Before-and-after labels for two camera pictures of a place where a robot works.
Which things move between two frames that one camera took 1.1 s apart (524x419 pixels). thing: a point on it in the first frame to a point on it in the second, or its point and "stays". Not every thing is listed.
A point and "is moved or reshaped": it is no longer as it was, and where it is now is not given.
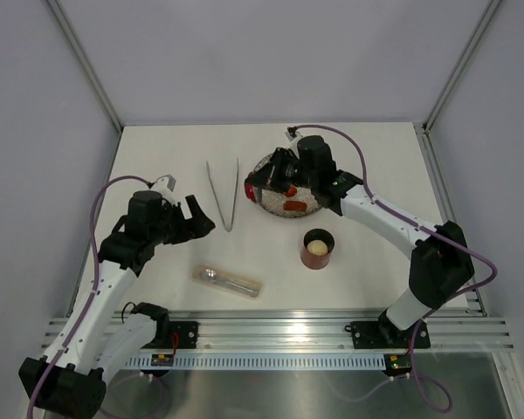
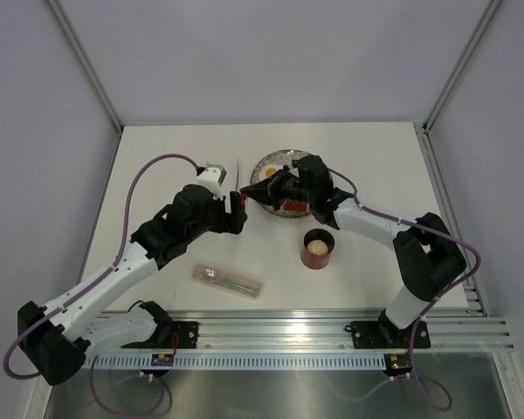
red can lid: [253, 192] is moved or reshaped
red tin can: [314, 262] stays
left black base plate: [187, 333] stays
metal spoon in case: [213, 275] stays
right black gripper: [273, 171] to [269, 191]
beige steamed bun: [317, 247] stays
